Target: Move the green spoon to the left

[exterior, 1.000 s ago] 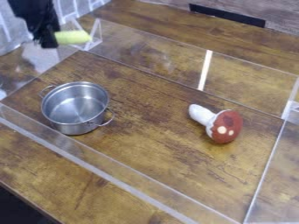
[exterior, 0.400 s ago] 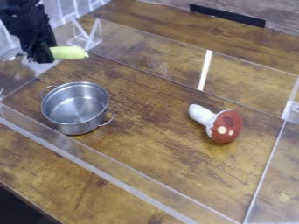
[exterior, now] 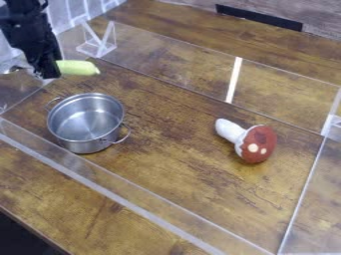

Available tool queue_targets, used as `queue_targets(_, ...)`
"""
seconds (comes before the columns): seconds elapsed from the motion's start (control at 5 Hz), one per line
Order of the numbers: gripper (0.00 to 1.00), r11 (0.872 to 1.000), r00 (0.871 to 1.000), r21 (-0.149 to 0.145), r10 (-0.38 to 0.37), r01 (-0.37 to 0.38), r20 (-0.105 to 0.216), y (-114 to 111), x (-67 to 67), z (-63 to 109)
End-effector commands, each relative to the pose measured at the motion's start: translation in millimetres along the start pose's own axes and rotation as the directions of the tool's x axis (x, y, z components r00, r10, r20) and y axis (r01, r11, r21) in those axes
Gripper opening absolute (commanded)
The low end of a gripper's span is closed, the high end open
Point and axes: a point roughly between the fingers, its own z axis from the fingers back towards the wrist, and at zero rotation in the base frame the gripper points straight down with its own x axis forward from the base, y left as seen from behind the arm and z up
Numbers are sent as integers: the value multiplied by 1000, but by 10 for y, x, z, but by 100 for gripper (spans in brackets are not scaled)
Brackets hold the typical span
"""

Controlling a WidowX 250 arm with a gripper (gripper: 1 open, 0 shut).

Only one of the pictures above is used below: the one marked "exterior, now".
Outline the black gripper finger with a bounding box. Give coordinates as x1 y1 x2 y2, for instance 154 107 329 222
35 55 61 79
53 40 63 61

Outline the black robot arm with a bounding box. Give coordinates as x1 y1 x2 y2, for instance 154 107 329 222
0 0 63 79

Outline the red toy mushroom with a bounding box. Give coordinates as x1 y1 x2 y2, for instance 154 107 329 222
214 119 277 163

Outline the small steel pot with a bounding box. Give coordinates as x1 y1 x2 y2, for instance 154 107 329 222
47 93 131 154

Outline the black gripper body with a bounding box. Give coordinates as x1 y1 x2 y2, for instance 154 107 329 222
0 11 63 71

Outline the black strip on table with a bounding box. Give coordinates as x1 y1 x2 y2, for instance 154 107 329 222
214 4 303 32

